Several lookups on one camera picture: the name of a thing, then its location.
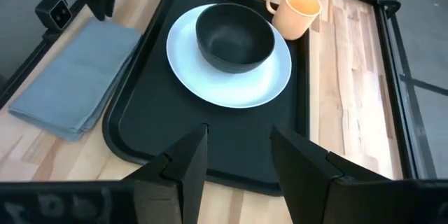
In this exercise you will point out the grey cloth napkin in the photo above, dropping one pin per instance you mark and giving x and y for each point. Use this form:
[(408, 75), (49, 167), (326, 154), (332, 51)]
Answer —
[(77, 77)]

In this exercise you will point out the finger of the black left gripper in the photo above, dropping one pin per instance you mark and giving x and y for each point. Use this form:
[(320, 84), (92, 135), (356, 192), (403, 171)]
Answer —
[(102, 5)]

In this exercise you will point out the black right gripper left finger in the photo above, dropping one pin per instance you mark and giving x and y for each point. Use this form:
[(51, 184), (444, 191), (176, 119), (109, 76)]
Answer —
[(182, 168)]

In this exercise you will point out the black plastic serving tray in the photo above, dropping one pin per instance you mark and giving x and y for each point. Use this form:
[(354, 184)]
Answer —
[(157, 112)]

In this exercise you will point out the white round plate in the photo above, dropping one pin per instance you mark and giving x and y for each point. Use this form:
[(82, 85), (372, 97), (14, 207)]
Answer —
[(227, 89)]

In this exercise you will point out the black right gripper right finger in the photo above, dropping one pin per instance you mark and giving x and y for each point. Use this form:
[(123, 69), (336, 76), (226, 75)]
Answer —
[(301, 168)]

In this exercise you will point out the black bowl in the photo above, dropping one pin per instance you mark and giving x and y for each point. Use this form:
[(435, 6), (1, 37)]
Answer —
[(234, 38)]

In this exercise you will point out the peach orange mug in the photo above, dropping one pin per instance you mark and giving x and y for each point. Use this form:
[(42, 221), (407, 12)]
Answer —
[(295, 14)]

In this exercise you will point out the black cube camera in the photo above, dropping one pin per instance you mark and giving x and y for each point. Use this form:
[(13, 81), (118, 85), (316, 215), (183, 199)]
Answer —
[(54, 12)]

